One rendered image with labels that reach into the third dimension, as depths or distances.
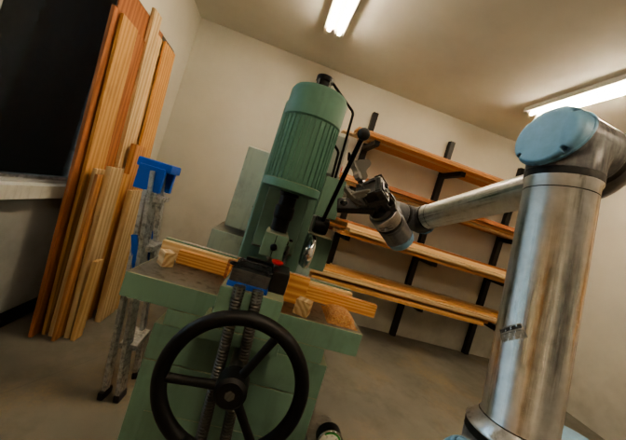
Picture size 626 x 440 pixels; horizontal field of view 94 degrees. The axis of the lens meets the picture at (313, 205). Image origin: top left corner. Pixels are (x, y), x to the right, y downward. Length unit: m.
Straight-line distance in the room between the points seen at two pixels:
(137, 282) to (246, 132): 2.65
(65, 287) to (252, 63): 2.58
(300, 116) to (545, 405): 0.76
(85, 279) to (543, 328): 2.15
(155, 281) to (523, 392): 0.75
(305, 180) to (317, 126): 0.15
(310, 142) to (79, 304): 1.84
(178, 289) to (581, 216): 0.81
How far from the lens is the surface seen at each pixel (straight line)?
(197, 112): 3.42
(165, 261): 0.89
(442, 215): 1.02
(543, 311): 0.61
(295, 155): 0.81
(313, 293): 0.93
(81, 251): 2.17
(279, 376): 0.85
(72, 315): 2.31
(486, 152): 4.20
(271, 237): 0.84
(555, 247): 0.62
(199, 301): 0.79
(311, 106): 0.84
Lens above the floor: 1.18
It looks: level
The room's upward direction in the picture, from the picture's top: 17 degrees clockwise
